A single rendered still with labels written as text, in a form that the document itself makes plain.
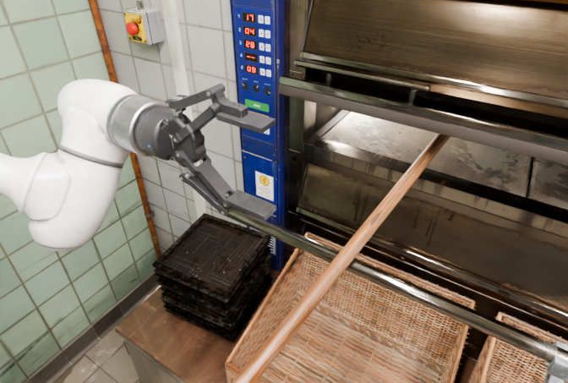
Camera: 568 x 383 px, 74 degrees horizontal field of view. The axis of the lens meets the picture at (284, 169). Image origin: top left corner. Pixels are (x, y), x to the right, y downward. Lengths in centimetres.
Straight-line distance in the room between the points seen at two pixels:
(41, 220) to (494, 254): 103
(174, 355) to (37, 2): 124
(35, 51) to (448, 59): 129
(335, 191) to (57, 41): 110
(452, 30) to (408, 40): 9
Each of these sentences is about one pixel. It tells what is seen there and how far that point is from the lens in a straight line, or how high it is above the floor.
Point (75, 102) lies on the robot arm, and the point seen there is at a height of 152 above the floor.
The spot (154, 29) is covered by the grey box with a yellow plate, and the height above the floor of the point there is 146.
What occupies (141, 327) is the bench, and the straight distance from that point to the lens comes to 150.
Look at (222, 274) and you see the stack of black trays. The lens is 125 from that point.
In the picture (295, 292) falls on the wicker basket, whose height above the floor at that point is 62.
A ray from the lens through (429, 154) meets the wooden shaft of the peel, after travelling 99.
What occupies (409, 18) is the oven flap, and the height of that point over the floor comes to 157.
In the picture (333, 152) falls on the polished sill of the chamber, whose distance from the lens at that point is 114.
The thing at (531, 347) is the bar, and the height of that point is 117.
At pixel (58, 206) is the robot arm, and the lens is 68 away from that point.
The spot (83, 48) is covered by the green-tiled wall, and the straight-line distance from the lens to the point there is 166.
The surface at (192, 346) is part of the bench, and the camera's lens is 141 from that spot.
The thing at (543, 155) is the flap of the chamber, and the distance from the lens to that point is 83.
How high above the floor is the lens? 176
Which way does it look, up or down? 34 degrees down
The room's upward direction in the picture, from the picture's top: straight up
